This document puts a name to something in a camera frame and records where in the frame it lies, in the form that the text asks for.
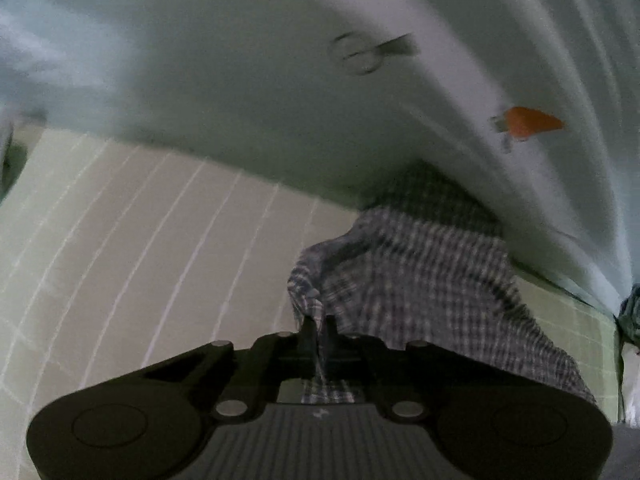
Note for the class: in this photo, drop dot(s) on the white garment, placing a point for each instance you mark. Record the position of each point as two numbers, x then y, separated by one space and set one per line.
632 385

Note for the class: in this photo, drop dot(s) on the blue plaid shirt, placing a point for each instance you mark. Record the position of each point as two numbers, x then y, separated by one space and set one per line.
425 270

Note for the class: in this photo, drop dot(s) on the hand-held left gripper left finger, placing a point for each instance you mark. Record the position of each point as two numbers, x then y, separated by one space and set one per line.
305 355

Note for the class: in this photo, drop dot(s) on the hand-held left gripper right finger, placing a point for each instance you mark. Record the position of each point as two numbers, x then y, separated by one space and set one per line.
345 357

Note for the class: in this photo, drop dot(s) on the carrot print pale sheet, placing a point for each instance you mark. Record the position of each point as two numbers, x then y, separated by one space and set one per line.
250 85

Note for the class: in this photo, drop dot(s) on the blue denim pants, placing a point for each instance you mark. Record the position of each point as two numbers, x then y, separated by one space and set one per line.
632 310

